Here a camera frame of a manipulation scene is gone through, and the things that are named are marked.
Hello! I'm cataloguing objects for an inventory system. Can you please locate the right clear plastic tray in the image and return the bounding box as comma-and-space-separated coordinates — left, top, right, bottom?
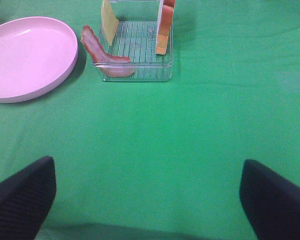
92, 0, 174, 82

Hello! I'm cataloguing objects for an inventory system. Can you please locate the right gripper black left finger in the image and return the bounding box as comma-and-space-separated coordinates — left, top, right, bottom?
0, 156, 57, 240

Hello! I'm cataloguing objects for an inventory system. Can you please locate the right white bread slice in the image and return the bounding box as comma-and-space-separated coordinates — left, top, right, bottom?
155, 0, 176, 55

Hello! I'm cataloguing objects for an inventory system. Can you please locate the pink round plate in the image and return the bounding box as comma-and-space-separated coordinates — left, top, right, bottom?
0, 16, 79, 103

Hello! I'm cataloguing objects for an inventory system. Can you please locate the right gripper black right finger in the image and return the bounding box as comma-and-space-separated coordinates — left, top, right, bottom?
239, 159, 300, 240

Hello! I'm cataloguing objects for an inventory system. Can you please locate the green tablecloth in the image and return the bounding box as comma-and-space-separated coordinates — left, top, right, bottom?
0, 0, 300, 240

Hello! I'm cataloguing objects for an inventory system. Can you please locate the yellow cheese slice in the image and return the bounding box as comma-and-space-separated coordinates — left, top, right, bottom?
101, 0, 119, 46

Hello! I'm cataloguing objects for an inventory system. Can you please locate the bacon strip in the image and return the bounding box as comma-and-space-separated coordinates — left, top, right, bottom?
80, 25, 135, 78

